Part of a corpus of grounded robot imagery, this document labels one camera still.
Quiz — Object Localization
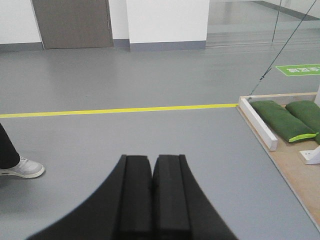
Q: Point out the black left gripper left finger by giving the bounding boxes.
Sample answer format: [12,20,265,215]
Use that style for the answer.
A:
[29,155,153,240]

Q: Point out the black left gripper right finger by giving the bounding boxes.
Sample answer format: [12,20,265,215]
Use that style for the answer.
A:
[152,154,237,240]

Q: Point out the grey brown room door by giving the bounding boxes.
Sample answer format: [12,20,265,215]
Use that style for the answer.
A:
[32,0,113,49]

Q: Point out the white sneaker right side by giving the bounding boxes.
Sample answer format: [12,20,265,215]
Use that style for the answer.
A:
[0,156,45,179]

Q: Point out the person's black trousers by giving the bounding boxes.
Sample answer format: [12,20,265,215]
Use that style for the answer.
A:
[0,124,20,169]

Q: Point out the wooden plywood platform base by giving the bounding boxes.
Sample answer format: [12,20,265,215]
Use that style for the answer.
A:
[242,92,320,229]

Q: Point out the left green sandbag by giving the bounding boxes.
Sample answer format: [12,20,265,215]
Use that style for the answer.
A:
[250,100,319,143]

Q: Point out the green sandbag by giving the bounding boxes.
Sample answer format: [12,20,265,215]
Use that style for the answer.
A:
[285,100,320,144]
[250,100,319,143]

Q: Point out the far white triangular brace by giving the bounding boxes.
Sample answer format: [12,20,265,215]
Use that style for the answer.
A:
[299,146,320,165]

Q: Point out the yellow floor tape line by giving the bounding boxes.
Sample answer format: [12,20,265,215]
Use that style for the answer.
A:
[0,103,238,119]

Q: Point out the right green sandbag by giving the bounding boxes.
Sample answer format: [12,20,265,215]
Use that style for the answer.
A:
[285,100,320,144]

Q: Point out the green floor sign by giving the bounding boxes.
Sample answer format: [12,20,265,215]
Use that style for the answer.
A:
[276,64,320,77]

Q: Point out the far white edge rail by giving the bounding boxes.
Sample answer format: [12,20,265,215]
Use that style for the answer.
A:
[237,96,278,152]

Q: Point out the far dark guy rope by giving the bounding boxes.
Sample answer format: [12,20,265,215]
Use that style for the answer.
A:
[248,0,318,100]

